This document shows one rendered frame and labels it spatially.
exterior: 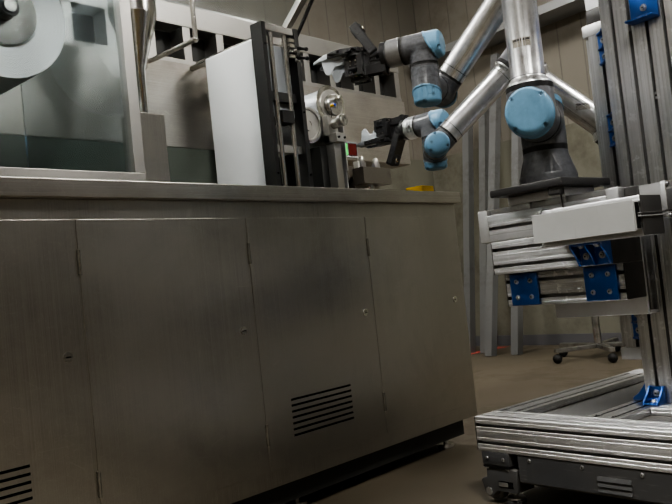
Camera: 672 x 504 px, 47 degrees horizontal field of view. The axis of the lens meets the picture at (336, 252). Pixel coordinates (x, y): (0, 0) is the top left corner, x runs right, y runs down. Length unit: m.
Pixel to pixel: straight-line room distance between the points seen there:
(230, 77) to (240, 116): 0.14
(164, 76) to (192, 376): 1.21
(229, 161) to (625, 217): 1.37
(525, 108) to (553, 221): 0.28
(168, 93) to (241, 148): 0.34
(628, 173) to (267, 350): 1.05
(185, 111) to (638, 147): 1.50
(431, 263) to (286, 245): 0.69
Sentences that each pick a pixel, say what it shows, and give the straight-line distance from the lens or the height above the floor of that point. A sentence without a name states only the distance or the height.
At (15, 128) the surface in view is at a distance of 1.82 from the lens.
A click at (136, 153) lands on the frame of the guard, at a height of 0.98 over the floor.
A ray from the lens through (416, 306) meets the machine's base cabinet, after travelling 2.59.
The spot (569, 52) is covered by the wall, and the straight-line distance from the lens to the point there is 6.04.
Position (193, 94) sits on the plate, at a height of 1.33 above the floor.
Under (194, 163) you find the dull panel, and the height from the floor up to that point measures 1.09.
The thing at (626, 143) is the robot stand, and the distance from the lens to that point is 2.18.
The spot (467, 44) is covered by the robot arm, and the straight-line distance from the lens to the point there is 2.20.
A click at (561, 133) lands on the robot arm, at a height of 0.94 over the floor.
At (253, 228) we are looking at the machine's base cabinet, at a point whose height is 0.79.
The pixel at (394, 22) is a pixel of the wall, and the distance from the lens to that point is 6.88.
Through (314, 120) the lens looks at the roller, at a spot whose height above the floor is 1.19.
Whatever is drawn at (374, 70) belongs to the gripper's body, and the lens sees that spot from 2.14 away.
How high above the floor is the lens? 0.61
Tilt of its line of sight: 3 degrees up
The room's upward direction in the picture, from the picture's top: 6 degrees counter-clockwise
